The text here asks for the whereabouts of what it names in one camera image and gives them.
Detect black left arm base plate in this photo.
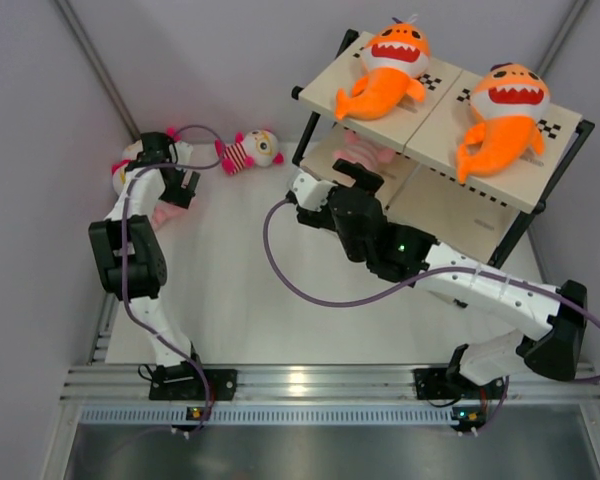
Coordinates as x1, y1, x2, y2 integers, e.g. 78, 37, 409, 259
149, 364, 238, 401

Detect pink striped plush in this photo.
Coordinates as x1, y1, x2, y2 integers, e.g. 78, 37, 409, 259
333, 130, 396, 172
150, 200, 194, 231

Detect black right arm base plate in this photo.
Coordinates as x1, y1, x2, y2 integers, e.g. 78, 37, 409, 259
413, 367, 481, 405

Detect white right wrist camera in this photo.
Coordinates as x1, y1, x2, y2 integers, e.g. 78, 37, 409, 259
289, 169, 337, 212

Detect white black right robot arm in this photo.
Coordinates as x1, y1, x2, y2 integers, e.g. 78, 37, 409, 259
287, 160, 587, 397

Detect orange shark plush back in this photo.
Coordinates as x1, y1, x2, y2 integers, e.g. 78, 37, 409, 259
334, 20, 431, 121

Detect white plush glasses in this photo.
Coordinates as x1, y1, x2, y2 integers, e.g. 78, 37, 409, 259
111, 158, 132, 196
214, 129, 284, 175

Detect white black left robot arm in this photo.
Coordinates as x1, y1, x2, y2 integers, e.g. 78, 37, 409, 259
88, 132, 206, 400

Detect orange shark plush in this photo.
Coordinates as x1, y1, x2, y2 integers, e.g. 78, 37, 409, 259
455, 62, 551, 184
334, 20, 431, 121

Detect grey slotted cable duct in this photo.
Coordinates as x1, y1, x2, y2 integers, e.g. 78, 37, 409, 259
80, 405, 463, 426

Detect white plush corner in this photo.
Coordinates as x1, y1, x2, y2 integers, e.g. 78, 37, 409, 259
121, 127, 179, 161

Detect beige three-tier shelf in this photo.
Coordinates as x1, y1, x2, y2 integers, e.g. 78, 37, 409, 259
292, 30, 595, 267

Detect aluminium mounting rail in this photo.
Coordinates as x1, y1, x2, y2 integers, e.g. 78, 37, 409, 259
60, 364, 600, 404

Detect orange shark plush front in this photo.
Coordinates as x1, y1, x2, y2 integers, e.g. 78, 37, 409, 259
455, 62, 551, 184

